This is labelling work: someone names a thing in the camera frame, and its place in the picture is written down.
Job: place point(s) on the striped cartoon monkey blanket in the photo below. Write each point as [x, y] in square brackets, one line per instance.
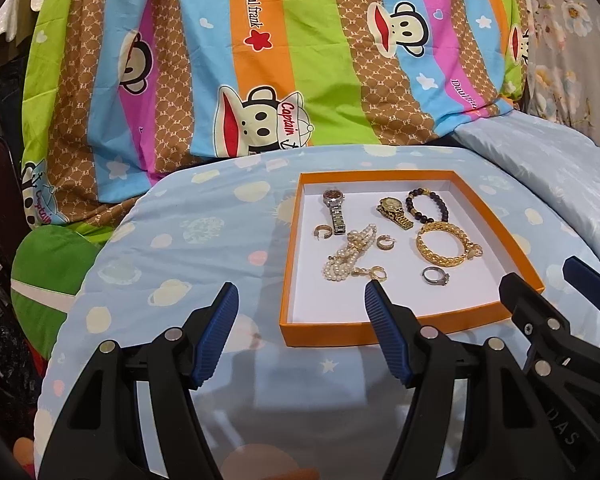
[330, 60]

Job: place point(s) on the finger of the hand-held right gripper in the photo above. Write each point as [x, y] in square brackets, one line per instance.
[530, 305]
[590, 280]

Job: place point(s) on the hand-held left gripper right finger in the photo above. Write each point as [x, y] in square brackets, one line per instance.
[387, 340]

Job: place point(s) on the grey floral fabric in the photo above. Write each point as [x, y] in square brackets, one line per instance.
[570, 35]

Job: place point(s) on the silver wristwatch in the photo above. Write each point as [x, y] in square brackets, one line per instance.
[336, 215]

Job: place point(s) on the orange shallow box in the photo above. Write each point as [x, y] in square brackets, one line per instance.
[325, 336]

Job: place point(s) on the gold wristwatch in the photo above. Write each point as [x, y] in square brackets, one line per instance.
[392, 207]

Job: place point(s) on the green pillow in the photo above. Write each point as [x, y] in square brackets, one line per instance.
[50, 270]

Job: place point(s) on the light blue planet-print sheet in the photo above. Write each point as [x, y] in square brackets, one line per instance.
[205, 240]

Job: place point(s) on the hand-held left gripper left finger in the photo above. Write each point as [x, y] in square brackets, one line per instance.
[220, 330]

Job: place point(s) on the white lace cloth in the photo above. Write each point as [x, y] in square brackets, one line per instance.
[2, 35]

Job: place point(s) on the dark chair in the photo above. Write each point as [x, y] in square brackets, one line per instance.
[0, 185]

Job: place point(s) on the pale blue quilt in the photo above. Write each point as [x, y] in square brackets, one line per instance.
[530, 160]

